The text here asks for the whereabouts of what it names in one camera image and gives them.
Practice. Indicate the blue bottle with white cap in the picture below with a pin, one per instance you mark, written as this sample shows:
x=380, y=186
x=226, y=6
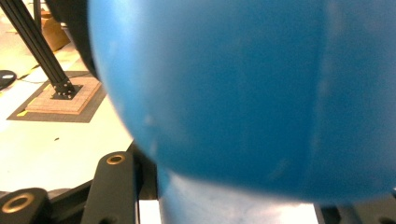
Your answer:
x=243, y=99

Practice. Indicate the black metal stand post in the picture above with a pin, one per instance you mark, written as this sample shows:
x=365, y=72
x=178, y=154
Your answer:
x=37, y=46

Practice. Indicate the brown cardboard box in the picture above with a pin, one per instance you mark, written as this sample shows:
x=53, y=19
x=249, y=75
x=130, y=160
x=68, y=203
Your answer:
x=54, y=31

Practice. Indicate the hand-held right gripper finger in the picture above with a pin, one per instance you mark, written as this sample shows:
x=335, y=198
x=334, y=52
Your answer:
x=144, y=174

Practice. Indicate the wooden base plate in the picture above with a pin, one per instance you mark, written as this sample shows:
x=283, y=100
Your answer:
x=62, y=104

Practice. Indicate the brown square base plate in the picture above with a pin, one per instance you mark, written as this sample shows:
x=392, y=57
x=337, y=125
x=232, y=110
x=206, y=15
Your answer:
x=59, y=117

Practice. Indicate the black round disc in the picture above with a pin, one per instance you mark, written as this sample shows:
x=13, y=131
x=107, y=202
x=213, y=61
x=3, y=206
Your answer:
x=5, y=79

